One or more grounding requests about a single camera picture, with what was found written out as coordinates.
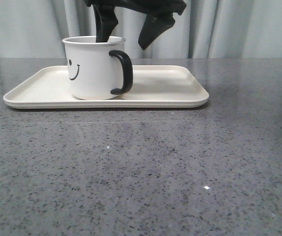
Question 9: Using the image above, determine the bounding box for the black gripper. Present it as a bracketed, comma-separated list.
[85, 0, 187, 50]

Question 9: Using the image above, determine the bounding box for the white smiley mug black handle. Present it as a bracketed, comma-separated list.
[62, 36, 133, 100]

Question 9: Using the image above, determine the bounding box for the cream rectangular plastic tray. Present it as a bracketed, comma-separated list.
[3, 65, 209, 109]

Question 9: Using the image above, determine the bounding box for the pale grey pleated curtain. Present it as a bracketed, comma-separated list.
[0, 0, 282, 59]

